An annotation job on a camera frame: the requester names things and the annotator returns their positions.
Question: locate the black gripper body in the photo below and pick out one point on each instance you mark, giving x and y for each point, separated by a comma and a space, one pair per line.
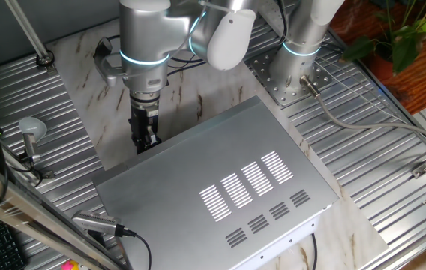
140, 123

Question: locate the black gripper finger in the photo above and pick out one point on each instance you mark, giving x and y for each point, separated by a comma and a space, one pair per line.
152, 135
140, 147

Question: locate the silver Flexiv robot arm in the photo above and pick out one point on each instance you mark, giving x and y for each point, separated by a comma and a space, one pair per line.
141, 33

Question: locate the silver microwave oven body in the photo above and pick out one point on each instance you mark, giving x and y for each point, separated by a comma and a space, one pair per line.
183, 180

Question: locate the white marble pattern mat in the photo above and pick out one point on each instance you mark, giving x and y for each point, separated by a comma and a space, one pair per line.
89, 108

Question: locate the colourful plastic toy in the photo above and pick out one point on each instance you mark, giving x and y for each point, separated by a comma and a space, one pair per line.
69, 265

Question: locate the slanted aluminium pole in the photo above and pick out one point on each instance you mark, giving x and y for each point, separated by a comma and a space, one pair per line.
30, 32

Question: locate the green potted plant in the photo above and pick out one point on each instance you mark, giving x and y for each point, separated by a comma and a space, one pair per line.
404, 52

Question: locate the reddish brown wooden stand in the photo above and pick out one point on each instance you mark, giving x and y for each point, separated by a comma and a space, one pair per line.
423, 86

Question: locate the wrist camera with silver bracket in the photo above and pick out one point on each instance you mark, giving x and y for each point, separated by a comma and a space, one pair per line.
104, 71

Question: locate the silver ribbed depth camera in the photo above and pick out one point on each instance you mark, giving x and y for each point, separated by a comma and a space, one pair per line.
95, 221

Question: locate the perforated aluminium robot base plate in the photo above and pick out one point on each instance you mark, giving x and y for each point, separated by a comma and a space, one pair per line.
269, 80

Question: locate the aluminium frame beam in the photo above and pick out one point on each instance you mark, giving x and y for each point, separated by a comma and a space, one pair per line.
10, 210

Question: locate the small steel corner bracket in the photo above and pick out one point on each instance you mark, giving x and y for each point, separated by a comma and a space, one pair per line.
419, 171

